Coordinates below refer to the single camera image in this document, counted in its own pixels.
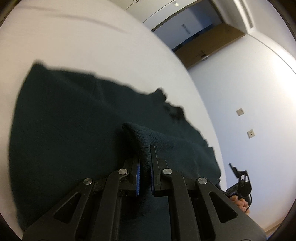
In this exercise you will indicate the beige wall socket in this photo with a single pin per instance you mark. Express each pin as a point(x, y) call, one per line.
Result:
point(250, 133)
point(240, 112)

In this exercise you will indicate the right hand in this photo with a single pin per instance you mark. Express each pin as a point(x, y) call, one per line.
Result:
point(241, 203)

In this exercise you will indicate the upper beige wall socket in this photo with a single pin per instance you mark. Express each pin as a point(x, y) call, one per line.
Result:
point(240, 112)

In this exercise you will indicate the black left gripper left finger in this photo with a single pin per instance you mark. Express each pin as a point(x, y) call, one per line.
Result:
point(91, 212)

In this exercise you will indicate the lower beige wall socket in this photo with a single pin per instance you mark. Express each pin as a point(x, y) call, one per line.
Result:
point(250, 133)

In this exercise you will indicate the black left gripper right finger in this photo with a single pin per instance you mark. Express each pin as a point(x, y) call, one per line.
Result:
point(198, 210)

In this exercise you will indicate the white bed sheet mattress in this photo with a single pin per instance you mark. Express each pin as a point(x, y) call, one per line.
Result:
point(95, 37)

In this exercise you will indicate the cream wardrobe with handles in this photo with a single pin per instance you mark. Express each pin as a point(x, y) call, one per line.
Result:
point(147, 9)

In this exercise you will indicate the brown wooden door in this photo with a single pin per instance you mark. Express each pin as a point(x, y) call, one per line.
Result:
point(207, 44)

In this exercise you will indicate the dark green knit sweater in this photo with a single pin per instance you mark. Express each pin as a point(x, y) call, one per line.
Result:
point(69, 126)

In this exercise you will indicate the white air vent grille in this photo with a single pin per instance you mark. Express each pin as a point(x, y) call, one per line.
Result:
point(245, 15)

